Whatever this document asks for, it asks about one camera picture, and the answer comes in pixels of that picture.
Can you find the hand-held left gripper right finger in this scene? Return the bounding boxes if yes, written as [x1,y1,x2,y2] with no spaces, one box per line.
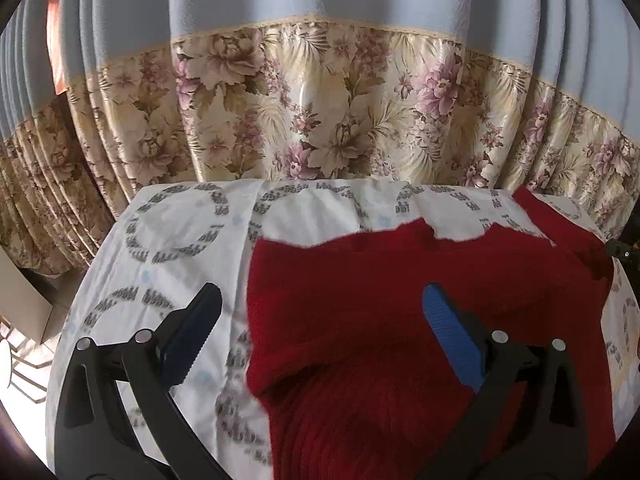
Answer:
[414,283,610,480]

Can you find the red knit sweater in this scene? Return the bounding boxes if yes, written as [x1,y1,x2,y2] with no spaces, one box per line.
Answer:
[245,187,617,480]

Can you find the blue floral curtain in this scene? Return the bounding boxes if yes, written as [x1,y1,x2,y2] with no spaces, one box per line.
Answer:
[0,0,640,277]

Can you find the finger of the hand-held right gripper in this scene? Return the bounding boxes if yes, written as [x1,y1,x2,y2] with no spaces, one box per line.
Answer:
[605,240,640,272]

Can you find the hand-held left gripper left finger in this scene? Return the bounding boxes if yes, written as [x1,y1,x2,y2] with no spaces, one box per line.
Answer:
[54,283,232,480]

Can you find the beige cabinet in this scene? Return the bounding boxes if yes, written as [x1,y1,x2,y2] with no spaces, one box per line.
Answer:
[0,249,77,347]

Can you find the white patterned bed sheet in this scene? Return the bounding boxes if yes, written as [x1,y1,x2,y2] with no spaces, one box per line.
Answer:
[45,180,640,480]

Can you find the orange cloth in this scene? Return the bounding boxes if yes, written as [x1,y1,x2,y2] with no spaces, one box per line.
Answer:
[46,0,69,96]

